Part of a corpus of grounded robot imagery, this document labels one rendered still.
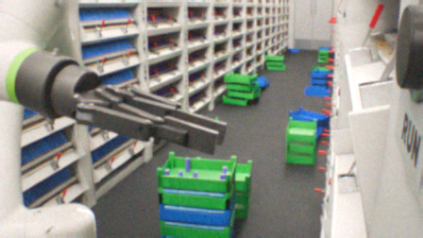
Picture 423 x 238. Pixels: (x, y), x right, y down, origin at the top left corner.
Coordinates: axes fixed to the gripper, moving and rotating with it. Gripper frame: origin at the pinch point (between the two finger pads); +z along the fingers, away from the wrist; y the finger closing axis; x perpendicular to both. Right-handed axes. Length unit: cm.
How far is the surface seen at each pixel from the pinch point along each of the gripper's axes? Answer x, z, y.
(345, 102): 2.1, 19.1, -30.3
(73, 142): -69, -91, -99
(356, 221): -7.2, 23.6, -3.8
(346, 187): -7.2, 22.1, -13.3
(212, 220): -74, -11, -86
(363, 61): 12.4, 18.4, -13.3
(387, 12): 20.3, 21.8, -30.3
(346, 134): -4.0, 21.2, -30.0
